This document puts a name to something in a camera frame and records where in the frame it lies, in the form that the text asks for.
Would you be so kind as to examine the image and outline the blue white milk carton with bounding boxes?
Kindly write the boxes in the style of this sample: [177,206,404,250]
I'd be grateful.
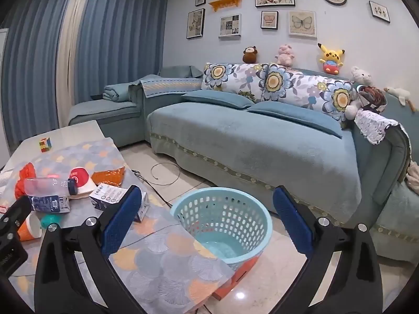
[27,194,71,214]

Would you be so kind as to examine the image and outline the white bear plush toy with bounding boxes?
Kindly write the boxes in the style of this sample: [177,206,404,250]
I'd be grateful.
[350,66,374,87]

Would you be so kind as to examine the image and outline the white goose plush toy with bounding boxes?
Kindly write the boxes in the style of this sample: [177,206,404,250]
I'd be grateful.
[383,86,416,112]

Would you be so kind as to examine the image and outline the orange white paper cup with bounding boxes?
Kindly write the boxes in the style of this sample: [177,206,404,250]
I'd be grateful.
[17,214,43,241]

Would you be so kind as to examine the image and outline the thin grey cable loop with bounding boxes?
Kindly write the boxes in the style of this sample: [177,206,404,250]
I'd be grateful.
[150,162,180,186]

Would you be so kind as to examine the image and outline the black framed crown picture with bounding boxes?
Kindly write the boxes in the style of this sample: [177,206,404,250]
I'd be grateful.
[261,10,279,30]

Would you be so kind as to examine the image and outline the white framed collage picture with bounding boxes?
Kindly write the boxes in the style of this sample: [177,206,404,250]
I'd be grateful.
[218,13,242,38]

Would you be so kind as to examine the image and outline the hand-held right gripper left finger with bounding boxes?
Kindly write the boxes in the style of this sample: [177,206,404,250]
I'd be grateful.
[34,185,148,314]

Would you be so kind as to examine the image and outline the small white printed box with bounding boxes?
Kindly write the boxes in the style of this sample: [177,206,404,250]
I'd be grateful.
[134,191,151,223]

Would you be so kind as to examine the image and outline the black floor cable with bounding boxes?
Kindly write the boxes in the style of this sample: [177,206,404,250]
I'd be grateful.
[131,169,172,207]

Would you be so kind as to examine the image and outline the white coffee table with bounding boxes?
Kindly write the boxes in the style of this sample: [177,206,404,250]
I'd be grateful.
[0,120,110,179]

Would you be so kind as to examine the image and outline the folded teal blanket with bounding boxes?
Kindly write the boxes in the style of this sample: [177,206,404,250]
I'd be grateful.
[102,83,130,102]

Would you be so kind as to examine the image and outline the white carton box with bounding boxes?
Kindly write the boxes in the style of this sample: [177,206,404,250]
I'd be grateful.
[89,183,129,210]

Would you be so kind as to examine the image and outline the blue striped curtain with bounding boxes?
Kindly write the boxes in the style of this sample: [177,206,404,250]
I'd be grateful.
[0,0,171,153]

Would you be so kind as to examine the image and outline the teal pillow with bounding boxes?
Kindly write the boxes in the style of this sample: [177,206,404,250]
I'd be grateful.
[247,101,343,139]
[180,89,255,110]

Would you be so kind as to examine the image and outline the yellow mouse plush toy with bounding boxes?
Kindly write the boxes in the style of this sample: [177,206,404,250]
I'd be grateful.
[317,42,346,74]

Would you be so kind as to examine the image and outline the clear bottle with blue cap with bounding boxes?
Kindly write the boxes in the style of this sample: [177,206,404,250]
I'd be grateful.
[24,177,79,197]

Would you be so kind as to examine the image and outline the pink pig plush toy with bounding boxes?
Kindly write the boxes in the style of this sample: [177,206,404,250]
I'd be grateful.
[274,43,295,67]

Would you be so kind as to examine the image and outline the butterfly picture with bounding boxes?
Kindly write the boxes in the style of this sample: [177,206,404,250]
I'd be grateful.
[288,10,318,38]

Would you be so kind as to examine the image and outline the orange snack wrapper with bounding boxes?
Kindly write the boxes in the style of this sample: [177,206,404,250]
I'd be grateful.
[91,166,126,188]

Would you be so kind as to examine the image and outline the black framed bird picture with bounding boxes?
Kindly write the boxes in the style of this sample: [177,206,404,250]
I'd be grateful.
[368,0,391,24]

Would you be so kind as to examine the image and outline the floral cushion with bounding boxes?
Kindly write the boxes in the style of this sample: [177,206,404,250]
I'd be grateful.
[200,62,270,103]
[260,63,358,122]

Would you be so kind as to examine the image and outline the teal patterned towel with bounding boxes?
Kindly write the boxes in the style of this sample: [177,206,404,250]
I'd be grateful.
[140,74,204,99]

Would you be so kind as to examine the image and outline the brown striped plush toy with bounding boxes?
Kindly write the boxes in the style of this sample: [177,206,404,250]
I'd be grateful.
[358,85,389,115]

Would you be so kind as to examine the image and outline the orange wall shelf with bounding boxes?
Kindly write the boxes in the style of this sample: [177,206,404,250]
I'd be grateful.
[208,0,243,12]

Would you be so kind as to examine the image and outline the orange mesh bag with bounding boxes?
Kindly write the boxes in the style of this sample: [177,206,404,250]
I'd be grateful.
[14,162,37,200]

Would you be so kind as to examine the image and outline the brown monkey plush toy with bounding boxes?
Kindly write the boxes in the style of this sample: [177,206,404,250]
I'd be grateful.
[242,45,259,64]

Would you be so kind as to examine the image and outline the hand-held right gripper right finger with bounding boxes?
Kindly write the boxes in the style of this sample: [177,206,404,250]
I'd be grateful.
[272,186,383,314]

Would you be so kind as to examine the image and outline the tall black picture frame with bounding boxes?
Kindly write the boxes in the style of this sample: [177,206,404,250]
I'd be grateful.
[186,8,206,40]

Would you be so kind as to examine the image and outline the white lace cloth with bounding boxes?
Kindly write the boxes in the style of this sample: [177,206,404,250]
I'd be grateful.
[354,108,401,146]

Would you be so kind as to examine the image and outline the teal fabric sofa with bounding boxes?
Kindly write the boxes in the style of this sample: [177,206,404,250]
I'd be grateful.
[68,62,419,264]

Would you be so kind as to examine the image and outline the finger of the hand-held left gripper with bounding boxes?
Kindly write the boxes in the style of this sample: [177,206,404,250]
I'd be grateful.
[0,195,32,236]

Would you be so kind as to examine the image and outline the light blue plastic basket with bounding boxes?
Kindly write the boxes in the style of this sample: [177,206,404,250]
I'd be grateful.
[169,187,273,271]

